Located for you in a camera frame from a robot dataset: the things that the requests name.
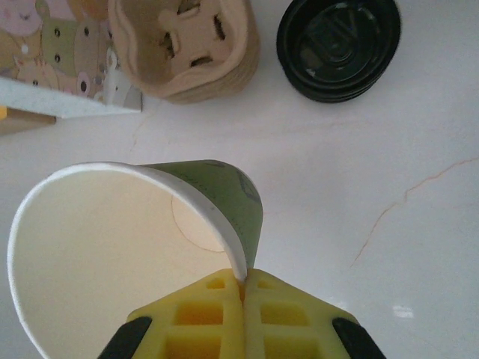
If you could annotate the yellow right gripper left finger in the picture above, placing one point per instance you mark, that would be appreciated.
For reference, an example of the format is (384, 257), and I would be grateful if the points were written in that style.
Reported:
(232, 329)

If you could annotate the stack of black cup lids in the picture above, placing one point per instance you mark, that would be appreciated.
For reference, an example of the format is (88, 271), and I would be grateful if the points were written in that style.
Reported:
(337, 45)

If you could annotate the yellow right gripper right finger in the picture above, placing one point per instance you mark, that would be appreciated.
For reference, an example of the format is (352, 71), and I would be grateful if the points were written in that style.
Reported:
(254, 329)

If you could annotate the animal print paper gift bag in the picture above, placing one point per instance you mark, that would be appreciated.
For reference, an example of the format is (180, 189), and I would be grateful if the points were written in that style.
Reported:
(56, 45)

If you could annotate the green paper coffee cup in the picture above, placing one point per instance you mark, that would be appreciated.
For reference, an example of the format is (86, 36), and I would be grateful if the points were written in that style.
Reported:
(93, 243)

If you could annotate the stack of pulp cup carriers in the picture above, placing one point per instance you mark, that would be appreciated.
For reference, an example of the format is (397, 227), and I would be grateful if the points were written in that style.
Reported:
(187, 45)

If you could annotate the brown cardboard napkin box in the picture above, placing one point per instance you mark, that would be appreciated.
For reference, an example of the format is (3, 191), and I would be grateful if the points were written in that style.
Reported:
(26, 125)

